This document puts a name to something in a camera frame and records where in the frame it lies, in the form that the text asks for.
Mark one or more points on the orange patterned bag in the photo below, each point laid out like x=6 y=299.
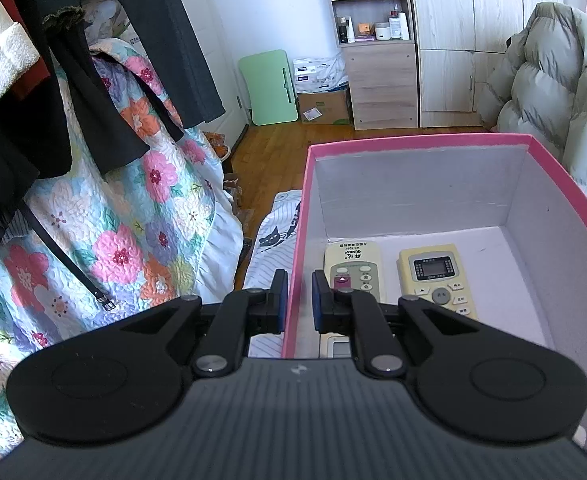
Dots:
x=218 y=145

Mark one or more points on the black belt with buckle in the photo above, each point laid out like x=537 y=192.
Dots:
x=58 y=255

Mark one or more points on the green folding table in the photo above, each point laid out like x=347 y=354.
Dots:
x=266 y=90

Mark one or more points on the black bottle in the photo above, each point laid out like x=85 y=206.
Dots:
x=343 y=31

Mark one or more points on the brown cardboard box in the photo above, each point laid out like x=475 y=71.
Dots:
x=331 y=109

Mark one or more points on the black frayed hanging garment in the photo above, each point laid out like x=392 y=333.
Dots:
x=88 y=110

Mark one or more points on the wooden shelf cabinet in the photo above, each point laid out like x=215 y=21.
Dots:
x=381 y=85

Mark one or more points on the white remote control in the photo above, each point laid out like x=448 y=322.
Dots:
x=353 y=262

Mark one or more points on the red hanging garment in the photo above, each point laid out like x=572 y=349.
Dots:
x=29 y=80

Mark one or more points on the striped white bedsheet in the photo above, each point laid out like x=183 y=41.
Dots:
x=273 y=240

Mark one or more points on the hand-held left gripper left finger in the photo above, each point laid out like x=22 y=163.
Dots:
x=282 y=302

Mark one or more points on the dark grey hanging coat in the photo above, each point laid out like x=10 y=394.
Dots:
x=173 y=35

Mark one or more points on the light wooden wardrobe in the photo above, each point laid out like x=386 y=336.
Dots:
x=448 y=35

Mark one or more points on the pink cardboard box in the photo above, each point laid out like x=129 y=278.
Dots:
x=413 y=195

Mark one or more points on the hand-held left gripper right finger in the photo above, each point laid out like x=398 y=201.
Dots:
x=317 y=302

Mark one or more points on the white cream jar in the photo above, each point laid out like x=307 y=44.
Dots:
x=383 y=32

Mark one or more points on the pale green puffer jacket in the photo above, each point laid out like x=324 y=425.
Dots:
x=548 y=90

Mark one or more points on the yellowish remote control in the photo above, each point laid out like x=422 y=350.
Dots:
x=438 y=272

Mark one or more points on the small orange box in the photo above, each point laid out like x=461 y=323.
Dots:
x=364 y=29

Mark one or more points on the white door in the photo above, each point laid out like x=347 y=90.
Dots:
x=218 y=35

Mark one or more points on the white and blue packets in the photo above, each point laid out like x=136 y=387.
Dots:
x=318 y=72

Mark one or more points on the tall white bottle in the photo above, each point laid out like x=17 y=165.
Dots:
x=395 y=22

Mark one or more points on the floral quilt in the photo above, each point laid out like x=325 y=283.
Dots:
x=123 y=240

